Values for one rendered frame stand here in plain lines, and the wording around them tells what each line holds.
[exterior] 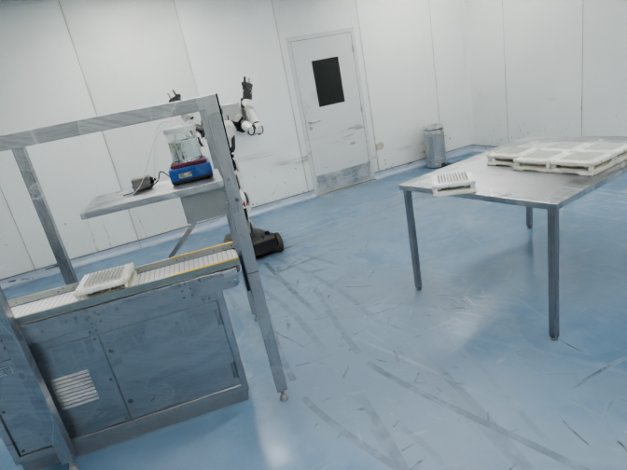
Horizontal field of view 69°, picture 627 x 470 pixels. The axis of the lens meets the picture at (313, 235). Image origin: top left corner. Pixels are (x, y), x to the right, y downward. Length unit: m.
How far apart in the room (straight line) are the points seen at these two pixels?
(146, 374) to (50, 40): 4.24
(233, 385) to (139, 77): 4.16
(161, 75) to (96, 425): 4.22
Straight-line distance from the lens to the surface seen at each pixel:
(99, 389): 2.64
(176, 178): 2.23
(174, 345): 2.50
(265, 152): 6.20
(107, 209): 2.15
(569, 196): 2.65
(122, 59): 5.94
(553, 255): 2.67
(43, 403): 2.58
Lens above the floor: 1.62
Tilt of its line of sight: 19 degrees down
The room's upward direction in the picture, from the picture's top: 11 degrees counter-clockwise
